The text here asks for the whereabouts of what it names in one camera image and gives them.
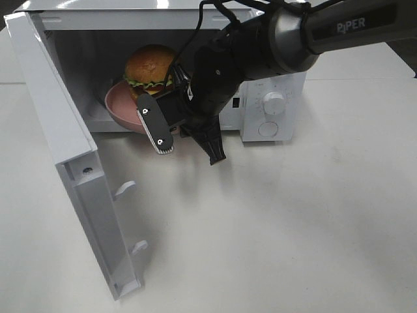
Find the pink round plate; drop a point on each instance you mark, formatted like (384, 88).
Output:
(122, 107)

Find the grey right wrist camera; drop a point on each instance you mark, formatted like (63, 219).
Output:
(154, 124)

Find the white microwave oven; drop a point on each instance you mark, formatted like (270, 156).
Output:
(73, 54)

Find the white microwave knob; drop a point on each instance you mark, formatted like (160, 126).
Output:
(274, 103)

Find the white microwave door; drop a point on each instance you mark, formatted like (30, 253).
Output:
(73, 150)

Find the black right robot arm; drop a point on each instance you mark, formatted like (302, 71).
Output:
(285, 38)

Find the burger with lettuce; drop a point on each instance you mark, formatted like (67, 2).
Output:
(146, 68)

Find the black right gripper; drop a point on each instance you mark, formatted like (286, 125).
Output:
(230, 57)

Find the round white door button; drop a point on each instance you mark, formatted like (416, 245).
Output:
(268, 129)

